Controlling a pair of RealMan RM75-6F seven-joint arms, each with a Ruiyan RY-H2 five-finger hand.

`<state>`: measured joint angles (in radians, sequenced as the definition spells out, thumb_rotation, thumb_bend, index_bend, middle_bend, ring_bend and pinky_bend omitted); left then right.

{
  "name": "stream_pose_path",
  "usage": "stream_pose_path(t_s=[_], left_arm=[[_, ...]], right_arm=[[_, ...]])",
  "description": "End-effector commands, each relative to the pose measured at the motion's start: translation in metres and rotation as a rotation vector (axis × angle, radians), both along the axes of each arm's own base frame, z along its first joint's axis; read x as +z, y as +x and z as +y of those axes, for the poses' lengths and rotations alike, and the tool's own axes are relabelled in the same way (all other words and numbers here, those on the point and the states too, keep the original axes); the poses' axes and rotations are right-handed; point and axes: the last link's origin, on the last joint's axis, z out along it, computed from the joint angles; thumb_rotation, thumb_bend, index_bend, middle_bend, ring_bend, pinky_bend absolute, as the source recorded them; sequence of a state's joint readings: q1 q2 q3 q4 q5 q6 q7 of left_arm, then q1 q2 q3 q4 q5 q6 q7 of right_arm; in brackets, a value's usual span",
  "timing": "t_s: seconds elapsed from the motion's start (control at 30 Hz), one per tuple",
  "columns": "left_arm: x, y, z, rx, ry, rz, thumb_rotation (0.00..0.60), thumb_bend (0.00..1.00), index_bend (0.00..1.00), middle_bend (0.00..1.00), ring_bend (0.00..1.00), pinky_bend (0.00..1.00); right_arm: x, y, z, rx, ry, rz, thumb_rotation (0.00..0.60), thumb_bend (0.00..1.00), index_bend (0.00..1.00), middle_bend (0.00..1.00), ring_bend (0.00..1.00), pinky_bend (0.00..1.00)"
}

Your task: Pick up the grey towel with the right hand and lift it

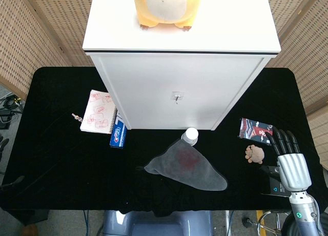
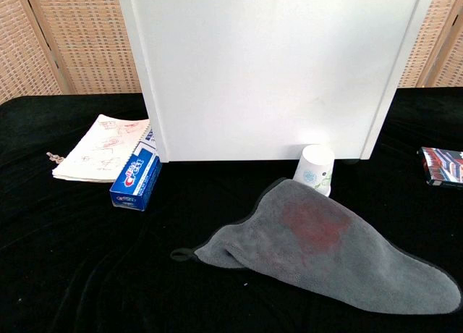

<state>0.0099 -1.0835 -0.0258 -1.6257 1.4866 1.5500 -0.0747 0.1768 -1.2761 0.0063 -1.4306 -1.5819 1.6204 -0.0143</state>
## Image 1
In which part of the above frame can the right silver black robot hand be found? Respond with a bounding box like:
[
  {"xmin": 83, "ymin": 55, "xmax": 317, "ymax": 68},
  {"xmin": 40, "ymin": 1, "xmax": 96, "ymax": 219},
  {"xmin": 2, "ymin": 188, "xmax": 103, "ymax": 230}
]
[{"xmin": 264, "ymin": 126, "xmax": 313, "ymax": 195}]

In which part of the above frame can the grey cloth with red stain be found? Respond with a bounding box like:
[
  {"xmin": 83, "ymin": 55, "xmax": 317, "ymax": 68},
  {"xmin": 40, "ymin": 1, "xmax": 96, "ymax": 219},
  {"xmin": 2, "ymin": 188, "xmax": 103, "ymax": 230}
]
[{"xmin": 135, "ymin": 140, "xmax": 228, "ymax": 191}]

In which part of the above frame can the white cabinet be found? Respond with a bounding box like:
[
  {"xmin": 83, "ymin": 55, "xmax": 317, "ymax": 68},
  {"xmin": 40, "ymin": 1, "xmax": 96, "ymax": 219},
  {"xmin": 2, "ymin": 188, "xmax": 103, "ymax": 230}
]
[{"xmin": 82, "ymin": 0, "xmax": 282, "ymax": 131}]

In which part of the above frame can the black booklet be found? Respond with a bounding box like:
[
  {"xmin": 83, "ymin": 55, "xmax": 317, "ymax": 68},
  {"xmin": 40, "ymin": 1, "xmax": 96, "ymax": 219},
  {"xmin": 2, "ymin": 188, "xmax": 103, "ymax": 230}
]
[{"xmin": 260, "ymin": 165, "xmax": 291, "ymax": 197}]

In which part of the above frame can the white plastic bottle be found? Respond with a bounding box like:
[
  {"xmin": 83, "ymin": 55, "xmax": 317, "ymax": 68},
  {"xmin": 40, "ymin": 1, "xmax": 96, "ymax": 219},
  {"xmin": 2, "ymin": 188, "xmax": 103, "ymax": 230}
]
[{"xmin": 180, "ymin": 127, "xmax": 199, "ymax": 146}]

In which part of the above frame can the woven rattan screen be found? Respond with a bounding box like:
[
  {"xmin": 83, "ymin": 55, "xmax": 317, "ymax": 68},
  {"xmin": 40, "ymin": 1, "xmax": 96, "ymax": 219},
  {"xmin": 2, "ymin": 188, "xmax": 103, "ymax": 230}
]
[
  {"xmin": 0, "ymin": 0, "xmax": 95, "ymax": 101},
  {"xmin": 265, "ymin": 0, "xmax": 328, "ymax": 170}
]

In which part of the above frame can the blue-grey robot torso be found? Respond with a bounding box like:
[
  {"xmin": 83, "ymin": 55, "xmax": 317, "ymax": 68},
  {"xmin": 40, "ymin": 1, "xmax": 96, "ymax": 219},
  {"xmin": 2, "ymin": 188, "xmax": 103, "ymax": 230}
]
[{"xmin": 101, "ymin": 209, "xmax": 214, "ymax": 236}]

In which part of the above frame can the blue toothpaste box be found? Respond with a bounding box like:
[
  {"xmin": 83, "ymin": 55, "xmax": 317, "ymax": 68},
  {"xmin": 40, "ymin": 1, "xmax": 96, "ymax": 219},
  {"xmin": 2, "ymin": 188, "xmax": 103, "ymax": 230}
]
[{"xmin": 109, "ymin": 111, "xmax": 128, "ymax": 149}]

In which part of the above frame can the spiral notebook with red drawings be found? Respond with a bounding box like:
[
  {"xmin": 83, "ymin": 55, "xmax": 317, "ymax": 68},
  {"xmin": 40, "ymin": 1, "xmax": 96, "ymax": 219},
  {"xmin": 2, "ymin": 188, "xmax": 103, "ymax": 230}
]
[{"xmin": 79, "ymin": 89, "xmax": 117, "ymax": 135}]

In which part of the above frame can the yellow plush toy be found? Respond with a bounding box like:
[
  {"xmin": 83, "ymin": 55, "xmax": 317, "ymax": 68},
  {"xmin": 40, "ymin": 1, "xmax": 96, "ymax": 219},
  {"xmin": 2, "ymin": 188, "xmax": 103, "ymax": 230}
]
[{"xmin": 133, "ymin": 0, "xmax": 201, "ymax": 32}]

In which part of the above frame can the black tablecloth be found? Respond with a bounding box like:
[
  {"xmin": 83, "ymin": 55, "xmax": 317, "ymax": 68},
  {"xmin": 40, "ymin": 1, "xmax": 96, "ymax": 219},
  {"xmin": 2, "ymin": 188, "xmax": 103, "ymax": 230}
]
[{"xmin": 0, "ymin": 66, "xmax": 324, "ymax": 219}]

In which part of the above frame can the brown paw plush keychain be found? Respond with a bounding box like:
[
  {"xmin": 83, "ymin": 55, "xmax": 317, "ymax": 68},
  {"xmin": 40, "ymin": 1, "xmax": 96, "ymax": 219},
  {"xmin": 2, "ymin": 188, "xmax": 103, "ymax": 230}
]
[{"xmin": 244, "ymin": 144, "xmax": 266, "ymax": 165}]

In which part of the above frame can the black cables bundle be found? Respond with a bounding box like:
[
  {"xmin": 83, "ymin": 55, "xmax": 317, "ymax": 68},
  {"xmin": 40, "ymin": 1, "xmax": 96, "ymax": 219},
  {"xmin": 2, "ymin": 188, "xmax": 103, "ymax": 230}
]
[{"xmin": 0, "ymin": 91, "xmax": 24, "ymax": 130}]

